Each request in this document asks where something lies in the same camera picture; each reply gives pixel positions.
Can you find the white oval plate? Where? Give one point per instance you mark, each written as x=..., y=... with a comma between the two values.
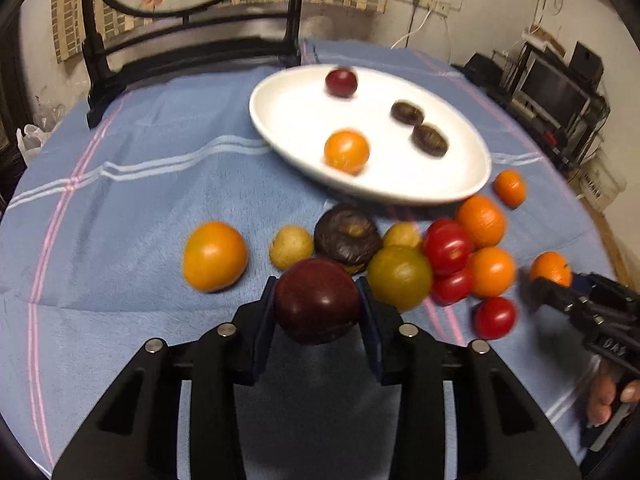
x=300, y=110

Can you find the large orange citrus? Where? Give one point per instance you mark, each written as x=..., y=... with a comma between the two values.
x=215, y=256

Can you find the dark brown round fruit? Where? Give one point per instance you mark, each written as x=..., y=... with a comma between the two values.
x=347, y=237
x=430, y=140
x=407, y=112

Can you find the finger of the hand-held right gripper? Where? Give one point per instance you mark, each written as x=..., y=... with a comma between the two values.
x=584, y=283
x=555, y=298

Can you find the blue striped tablecloth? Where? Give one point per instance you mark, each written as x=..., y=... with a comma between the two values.
x=150, y=185

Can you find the red cherry tomato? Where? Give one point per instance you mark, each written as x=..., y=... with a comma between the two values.
x=495, y=317
x=447, y=246
x=452, y=287

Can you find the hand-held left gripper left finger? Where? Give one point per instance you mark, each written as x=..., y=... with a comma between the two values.
x=265, y=332

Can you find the green tangerine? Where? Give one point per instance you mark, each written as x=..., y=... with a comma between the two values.
x=400, y=276

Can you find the black speaker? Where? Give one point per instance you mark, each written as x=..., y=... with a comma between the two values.
x=586, y=62

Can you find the small yellow-green fruit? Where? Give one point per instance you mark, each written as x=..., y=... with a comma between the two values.
x=291, y=247
x=401, y=235

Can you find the white power strip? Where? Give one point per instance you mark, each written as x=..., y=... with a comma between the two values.
x=542, y=40

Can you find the dark media desk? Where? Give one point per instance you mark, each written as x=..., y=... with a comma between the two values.
x=575, y=132

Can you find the orange tangerine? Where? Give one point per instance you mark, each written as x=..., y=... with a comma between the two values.
x=550, y=267
x=510, y=187
x=346, y=151
x=492, y=271
x=481, y=220

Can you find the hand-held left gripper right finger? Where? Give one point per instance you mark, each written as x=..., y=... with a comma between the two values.
x=373, y=332

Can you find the computer monitor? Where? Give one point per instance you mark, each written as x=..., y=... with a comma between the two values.
x=552, y=87

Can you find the white plastic bag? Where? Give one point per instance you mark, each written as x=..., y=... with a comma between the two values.
x=32, y=137

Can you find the person's right hand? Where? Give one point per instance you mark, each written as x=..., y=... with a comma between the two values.
x=600, y=395

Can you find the dark red plum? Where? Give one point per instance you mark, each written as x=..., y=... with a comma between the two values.
x=341, y=82
x=317, y=300

